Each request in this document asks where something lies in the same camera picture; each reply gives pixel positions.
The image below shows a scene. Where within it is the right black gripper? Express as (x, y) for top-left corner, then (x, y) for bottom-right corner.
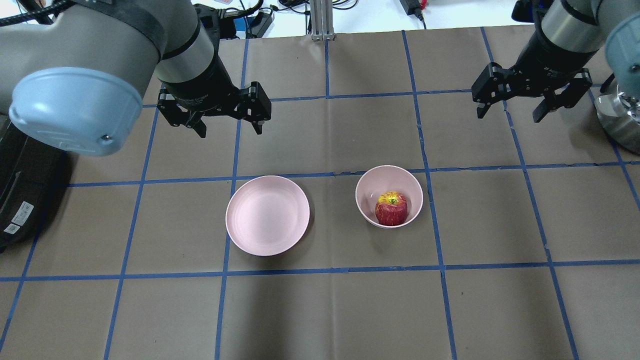
(471, 32), (594, 123)

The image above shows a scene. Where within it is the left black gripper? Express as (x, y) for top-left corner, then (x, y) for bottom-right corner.
(157, 55), (272, 139)

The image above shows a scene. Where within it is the pink bowl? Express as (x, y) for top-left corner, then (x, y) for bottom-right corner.
(355, 165), (424, 229)

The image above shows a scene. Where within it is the red yellow apple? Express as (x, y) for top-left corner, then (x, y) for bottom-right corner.
(374, 191), (409, 227)

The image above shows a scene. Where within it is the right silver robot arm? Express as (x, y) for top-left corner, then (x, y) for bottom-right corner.
(471, 0), (639, 148)

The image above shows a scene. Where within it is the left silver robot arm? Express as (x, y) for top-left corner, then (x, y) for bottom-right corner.
(1, 0), (261, 157)

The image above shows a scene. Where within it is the pink plate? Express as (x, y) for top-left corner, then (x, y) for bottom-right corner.
(225, 175), (311, 256)

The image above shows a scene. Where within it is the steel steamer pot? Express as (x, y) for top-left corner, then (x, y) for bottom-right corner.
(594, 79), (640, 155)

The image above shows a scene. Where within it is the dark grey rice cooker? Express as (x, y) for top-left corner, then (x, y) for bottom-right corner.
(0, 115), (64, 251)

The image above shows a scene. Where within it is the aluminium frame post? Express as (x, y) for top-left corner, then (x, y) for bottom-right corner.
(308, 0), (336, 42)

